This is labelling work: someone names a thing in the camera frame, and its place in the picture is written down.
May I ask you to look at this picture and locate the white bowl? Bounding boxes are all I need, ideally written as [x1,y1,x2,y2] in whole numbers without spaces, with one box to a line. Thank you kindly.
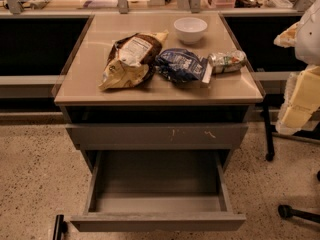
[174,17,208,44]

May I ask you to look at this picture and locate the black chair leg with caster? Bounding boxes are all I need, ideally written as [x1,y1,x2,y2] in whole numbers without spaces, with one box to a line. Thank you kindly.
[278,205,320,223]

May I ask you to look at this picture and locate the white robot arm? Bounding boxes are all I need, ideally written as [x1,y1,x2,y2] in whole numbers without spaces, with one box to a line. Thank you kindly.
[274,0,320,135]

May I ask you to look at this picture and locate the blue chip bag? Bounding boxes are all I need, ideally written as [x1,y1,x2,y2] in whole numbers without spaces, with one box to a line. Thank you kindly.
[155,48,212,84]

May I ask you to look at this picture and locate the black table leg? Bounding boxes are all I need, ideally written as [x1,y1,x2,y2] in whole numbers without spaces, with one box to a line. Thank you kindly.
[262,100,275,162]

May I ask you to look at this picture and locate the open middle drawer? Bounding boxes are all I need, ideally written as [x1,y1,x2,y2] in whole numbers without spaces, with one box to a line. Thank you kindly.
[71,151,246,232]

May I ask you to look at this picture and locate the black handle bar at floor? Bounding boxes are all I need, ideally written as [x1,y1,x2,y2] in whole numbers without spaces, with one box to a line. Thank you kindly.
[52,214,65,240]

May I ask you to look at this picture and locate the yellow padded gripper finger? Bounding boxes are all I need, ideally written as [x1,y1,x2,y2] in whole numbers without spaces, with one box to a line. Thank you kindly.
[275,65,320,135]
[274,23,298,48]

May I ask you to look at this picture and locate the closed top drawer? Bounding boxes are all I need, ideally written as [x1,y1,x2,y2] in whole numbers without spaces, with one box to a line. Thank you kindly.
[67,123,248,150]

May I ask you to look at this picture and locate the brown and yellow chip bag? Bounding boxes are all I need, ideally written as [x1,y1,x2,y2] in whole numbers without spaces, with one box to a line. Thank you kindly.
[99,31,169,91]

